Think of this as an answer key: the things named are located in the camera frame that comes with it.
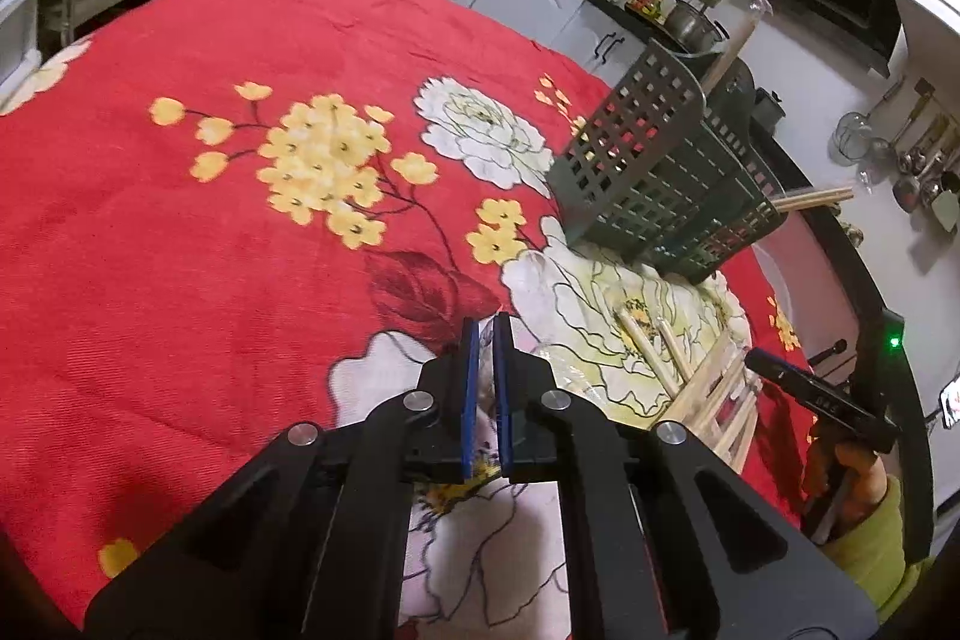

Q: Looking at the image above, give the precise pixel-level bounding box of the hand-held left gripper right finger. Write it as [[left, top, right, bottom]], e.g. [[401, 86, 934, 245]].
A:
[[493, 314, 880, 640]]

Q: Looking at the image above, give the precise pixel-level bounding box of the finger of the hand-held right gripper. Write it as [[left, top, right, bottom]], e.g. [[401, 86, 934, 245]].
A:
[[745, 346, 826, 405]]

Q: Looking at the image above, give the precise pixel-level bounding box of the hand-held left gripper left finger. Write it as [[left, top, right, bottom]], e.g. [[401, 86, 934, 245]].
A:
[[84, 317, 482, 640]]

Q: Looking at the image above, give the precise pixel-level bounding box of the pile of chopsticks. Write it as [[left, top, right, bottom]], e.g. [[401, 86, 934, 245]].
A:
[[615, 306, 766, 472]]

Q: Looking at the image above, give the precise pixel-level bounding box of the dark green utensil basket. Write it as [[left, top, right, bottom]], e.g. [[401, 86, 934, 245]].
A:
[[545, 38, 788, 285]]

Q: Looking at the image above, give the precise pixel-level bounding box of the person's right forearm green sleeve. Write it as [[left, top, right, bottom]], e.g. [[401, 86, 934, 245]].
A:
[[825, 475, 932, 622]]

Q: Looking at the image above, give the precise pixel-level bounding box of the row of hanging kitchen utensils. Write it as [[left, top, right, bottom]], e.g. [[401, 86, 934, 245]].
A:
[[829, 77, 960, 232]]

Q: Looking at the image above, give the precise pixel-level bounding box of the person's right hand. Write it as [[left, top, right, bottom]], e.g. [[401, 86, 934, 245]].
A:
[[829, 441, 890, 536]]

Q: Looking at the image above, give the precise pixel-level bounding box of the wooden chopstick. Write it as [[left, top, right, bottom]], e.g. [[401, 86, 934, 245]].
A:
[[772, 184, 854, 208], [772, 190, 856, 214], [701, 0, 773, 94]]

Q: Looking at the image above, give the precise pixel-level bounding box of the steel kettle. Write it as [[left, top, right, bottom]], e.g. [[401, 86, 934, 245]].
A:
[[750, 85, 785, 127]]

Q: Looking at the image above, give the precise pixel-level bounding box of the red floral blanket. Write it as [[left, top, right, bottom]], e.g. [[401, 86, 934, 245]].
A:
[[0, 0, 818, 640]]

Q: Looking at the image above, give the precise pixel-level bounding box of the steel stockpot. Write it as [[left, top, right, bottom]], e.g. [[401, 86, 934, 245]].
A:
[[664, 0, 728, 49]]

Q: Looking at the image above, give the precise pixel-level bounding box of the white upper cabinet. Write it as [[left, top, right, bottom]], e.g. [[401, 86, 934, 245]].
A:
[[892, 0, 960, 86]]

